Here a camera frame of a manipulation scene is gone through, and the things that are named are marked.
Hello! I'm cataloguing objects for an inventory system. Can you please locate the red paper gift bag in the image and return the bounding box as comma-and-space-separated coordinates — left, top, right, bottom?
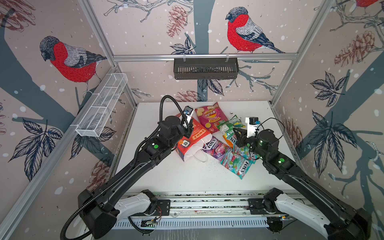
176, 118, 213, 162

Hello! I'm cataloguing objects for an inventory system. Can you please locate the pink Lay's chips bag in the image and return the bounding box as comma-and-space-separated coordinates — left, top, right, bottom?
195, 102, 229, 134

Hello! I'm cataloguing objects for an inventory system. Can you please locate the purple Fox's berries bag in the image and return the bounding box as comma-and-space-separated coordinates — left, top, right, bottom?
203, 137, 232, 162

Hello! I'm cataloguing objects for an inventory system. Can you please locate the orange Fox's candy bag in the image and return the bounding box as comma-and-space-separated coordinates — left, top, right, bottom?
223, 132, 237, 149

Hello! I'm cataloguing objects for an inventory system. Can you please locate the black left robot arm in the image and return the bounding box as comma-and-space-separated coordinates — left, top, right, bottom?
71, 116, 194, 240

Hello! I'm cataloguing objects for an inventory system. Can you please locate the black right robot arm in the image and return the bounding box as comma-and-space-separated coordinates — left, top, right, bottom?
234, 128, 372, 240

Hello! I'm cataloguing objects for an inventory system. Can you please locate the green snack packet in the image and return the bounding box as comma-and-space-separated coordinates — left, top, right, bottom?
218, 115, 246, 138

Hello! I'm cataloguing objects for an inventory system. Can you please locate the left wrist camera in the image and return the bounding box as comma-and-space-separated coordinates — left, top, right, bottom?
183, 106, 194, 126

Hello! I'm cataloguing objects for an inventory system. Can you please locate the black wall basket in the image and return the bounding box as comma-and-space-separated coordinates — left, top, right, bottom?
174, 58, 239, 80

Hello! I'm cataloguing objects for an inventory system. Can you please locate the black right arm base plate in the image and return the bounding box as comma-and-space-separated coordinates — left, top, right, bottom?
248, 199, 287, 216

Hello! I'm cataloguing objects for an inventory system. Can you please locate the aluminium mounting rail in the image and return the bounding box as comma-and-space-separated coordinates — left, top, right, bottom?
116, 190, 327, 220

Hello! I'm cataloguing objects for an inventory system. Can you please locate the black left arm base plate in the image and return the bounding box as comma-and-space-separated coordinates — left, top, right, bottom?
133, 200, 171, 217

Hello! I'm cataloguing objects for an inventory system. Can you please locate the black left corrugated cable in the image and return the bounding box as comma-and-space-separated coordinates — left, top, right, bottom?
59, 95, 188, 240

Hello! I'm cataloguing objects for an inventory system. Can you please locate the aluminium frame crossbar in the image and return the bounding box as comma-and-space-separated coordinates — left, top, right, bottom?
113, 53, 298, 63

